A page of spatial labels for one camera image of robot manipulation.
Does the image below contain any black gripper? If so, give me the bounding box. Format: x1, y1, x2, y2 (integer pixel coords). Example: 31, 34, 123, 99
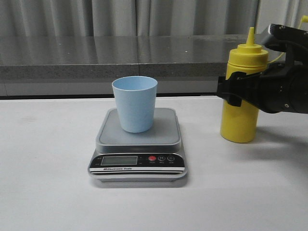
216, 45, 308, 114

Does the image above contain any grey stone counter ledge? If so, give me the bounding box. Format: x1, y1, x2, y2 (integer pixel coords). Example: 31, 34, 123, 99
0, 34, 246, 99

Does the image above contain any light blue plastic cup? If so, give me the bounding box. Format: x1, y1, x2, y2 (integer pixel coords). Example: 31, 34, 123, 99
112, 76, 158, 133

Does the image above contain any grey pleated curtain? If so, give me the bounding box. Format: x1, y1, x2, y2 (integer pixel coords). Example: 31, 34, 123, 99
0, 0, 308, 37

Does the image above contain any silver digital kitchen scale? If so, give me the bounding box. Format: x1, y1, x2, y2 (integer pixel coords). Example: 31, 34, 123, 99
88, 108, 188, 182

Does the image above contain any yellow squeeze bottle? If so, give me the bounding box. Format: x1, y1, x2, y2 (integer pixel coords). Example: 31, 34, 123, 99
220, 14, 308, 143

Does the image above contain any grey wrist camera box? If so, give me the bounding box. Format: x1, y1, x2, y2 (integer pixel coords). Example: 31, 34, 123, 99
261, 24, 308, 52

